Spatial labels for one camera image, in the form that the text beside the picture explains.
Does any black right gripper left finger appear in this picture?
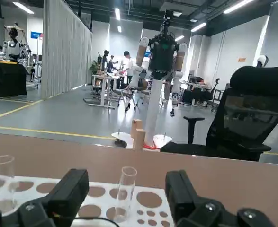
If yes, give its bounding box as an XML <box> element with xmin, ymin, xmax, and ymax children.
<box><xmin>0</xmin><ymin>168</ymin><xmax>90</xmax><ymax>227</ymax></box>

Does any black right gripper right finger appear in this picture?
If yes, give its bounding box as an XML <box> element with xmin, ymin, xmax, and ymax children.
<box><xmin>164</xmin><ymin>169</ymin><xmax>276</xmax><ymax>227</ymax></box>

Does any clear glass test tube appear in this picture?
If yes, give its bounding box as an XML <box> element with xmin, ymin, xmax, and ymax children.
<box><xmin>0</xmin><ymin>155</ymin><xmax>16</xmax><ymax>209</ymax></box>
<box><xmin>114</xmin><ymin>166</ymin><xmax>138</xmax><ymax>223</ymax></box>

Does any white test tube rack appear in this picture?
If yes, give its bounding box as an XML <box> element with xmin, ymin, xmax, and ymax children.
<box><xmin>0</xmin><ymin>174</ymin><xmax>177</xmax><ymax>227</ymax></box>

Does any black office chair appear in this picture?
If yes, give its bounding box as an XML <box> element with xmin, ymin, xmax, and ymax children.
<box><xmin>160</xmin><ymin>65</ymin><xmax>278</xmax><ymax>163</ymax></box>

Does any white desk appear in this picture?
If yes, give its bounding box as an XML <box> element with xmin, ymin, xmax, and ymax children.
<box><xmin>83</xmin><ymin>73</ymin><xmax>123</xmax><ymax>110</ymax></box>

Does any green potted plant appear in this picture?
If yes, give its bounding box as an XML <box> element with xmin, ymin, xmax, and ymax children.
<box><xmin>89</xmin><ymin>59</ymin><xmax>102</xmax><ymax>74</ymax></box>

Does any black cloth covered table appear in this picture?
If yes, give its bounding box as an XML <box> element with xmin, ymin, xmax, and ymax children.
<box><xmin>0</xmin><ymin>59</ymin><xmax>28</xmax><ymax>97</ymax></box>

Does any person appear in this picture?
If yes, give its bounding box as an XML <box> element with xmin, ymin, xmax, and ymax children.
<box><xmin>122</xmin><ymin>51</ymin><xmax>136</xmax><ymax>82</ymax></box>
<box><xmin>102</xmin><ymin>49</ymin><xmax>111</xmax><ymax>73</ymax></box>

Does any grey curtain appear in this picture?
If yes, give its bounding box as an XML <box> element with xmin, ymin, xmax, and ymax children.
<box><xmin>40</xmin><ymin>0</ymin><xmax>93</xmax><ymax>99</ymax></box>

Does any black humanoid robot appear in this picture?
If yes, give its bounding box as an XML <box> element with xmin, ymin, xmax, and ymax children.
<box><xmin>111</xmin><ymin>9</ymin><xmax>189</xmax><ymax>152</ymax></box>

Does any white humanoid robot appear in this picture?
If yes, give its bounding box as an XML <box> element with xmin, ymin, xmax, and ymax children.
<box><xmin>1</xmin><ymin>22</ymin><xmax>28</xmax><ymax>62</ymax></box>
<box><xmin>256</xmin><ymin>54</ymin><xmax>269</xmax><ymax>68</ymax></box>

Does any wooden post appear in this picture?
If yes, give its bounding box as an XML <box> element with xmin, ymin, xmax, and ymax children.
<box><xmin>130</xmin><ymin>119</ymin><xmax>146</xmax><ymax>151</ymax></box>

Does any blue wall sign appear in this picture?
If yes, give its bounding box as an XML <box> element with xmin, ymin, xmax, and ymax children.
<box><xmin>30</xmin><ymin>30</ymin><xmax>44</xmax><ymax>40</ymax></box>

